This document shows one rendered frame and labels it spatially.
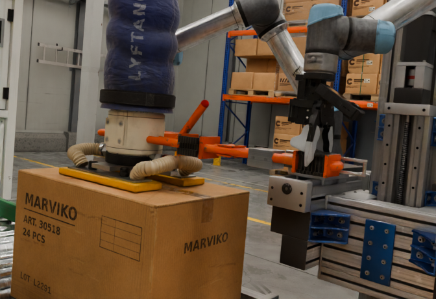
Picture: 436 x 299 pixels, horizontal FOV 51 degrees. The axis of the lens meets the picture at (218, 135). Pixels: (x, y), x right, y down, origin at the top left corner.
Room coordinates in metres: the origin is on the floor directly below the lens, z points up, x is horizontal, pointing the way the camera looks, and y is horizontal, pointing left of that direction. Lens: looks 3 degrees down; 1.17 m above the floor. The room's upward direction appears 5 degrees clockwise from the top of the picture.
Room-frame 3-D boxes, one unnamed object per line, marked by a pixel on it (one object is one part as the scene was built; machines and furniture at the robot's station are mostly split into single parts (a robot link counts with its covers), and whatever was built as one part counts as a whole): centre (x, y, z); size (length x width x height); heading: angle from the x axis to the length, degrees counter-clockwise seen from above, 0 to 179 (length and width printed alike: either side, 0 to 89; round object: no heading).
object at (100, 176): (1.33, 0.31, 0.98); 0.34 x 0.10 x 0.05; 53
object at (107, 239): (1.40, 0.25, 0.75); 0.60 x 0.40 x 0.40; 53
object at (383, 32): (1.08, -0.32, 1.38); 0.11 x 0.11 x 0.08; 3
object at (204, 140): (1.25, 0.05, 1.08); 0.10 x 0.08 x 0.06; 143
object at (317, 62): (1.06, -0.22, 1.30); 0.08 x 0.08 x 0.05
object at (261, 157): (1.12, -0.12, 1.07); 0.07 x 0.07 x 0.04; 53
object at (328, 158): (1.04, -0.23, 1.08); 0.08 x 0.07 x 0.05; 53
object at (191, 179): (1.48, 0.19, 0.98); 0.34 x 0.10 x 0.05; 53
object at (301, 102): (1.06, -0.21, 1.22); 0.09 x 0.08 x 0.12; 53
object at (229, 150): (1.38, 0.02, 1.08); 0.93 x 0.30 x 0.04; 53
